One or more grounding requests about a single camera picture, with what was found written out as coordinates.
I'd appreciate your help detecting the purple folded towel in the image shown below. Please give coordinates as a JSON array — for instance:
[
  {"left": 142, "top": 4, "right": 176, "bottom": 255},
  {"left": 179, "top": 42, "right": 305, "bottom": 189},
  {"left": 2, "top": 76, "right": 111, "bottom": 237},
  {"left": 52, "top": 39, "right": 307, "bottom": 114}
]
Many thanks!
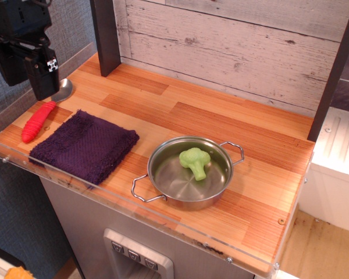
[{"left": 30, "top": 110, "right": 140, "bottom": 185}]

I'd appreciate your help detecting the red handled metal spoon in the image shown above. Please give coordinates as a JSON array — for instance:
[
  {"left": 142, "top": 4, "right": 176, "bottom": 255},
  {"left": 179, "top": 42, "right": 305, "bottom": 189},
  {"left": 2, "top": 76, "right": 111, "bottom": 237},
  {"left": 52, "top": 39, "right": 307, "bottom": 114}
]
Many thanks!
[{"left": 21, "top": 78, "right": 73, "bottom": 143}]

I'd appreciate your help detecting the grey toy kitchen cabinet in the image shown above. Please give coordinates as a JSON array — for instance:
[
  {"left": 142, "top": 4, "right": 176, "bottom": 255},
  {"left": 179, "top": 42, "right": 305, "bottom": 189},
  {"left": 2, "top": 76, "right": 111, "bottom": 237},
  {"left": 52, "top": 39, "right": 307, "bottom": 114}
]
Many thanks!
[{"left": 41, "top": 179, "right": 253, "bottom": 278}]

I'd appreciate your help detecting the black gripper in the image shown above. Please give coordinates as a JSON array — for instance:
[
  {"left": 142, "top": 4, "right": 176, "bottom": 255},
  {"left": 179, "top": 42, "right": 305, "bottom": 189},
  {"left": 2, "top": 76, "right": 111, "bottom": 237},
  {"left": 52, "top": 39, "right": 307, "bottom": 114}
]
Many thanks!
[{"left": 0, "top": 1, "right": 59, "bottom": 101}]

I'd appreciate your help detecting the orange object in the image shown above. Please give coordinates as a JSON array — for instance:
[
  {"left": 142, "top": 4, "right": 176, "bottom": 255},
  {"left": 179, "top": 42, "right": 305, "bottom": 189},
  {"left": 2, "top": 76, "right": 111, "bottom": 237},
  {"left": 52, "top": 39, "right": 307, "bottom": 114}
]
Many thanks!
[{"left": 4, "top": 267, "right": 34, "bottom": 279}]

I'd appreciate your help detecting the clear acrylic guard rail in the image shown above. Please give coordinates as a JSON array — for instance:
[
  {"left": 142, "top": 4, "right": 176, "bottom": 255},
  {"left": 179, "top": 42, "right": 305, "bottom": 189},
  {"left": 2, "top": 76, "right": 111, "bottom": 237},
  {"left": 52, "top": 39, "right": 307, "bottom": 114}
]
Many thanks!
[{"left": 0, "top": 137, "right": 314, "bottom": 278}]

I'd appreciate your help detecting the stainless steel pot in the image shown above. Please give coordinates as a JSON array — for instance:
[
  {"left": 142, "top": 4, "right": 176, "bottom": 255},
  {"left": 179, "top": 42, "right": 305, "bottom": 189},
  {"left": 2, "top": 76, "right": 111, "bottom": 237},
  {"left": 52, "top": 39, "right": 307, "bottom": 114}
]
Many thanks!
[{"left": 131, "top": 136, "right": 245, "bottom": 210}]

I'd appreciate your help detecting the silver dispenser panel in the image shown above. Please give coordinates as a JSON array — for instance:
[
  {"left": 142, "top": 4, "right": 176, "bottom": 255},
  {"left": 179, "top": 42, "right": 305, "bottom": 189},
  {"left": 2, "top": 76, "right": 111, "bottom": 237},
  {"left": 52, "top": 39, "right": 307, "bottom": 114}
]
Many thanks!
[{"left": 104, "top": 228, "right": 175, "bottom": 278}]

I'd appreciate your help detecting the dark right post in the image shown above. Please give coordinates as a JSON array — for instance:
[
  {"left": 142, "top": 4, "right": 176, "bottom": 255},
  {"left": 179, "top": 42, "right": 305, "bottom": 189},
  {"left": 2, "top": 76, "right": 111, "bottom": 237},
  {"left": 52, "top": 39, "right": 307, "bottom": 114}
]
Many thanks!
[{"left": 307, "top": 20, "right": 349, "bottom": 142}]

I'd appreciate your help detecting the dark left post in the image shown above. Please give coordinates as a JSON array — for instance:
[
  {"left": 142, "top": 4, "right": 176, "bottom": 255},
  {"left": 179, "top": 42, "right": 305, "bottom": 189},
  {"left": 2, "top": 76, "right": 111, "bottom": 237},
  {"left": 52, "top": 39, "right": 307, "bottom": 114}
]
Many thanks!
[{"left": 90, "top": 0, "right": 121, "bottom": 77}]

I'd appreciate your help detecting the dark post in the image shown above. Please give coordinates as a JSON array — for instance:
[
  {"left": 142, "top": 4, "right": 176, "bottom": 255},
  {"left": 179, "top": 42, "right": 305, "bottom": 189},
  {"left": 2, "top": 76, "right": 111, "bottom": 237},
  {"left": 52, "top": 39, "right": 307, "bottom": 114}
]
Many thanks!
[
  {"left": 307, "top": 20, "right": 349, "bottom": 142},
  {"left": 90, "top": 0, "right": 121, "bottom": 77}
]

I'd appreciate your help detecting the green toy broccoli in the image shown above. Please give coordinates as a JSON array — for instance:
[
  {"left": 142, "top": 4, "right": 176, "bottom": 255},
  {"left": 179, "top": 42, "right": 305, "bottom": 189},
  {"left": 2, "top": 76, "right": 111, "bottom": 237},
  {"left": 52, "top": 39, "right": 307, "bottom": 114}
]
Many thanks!
[{"left": 179, "top": 148, "right": 211, "bottom": 181}]

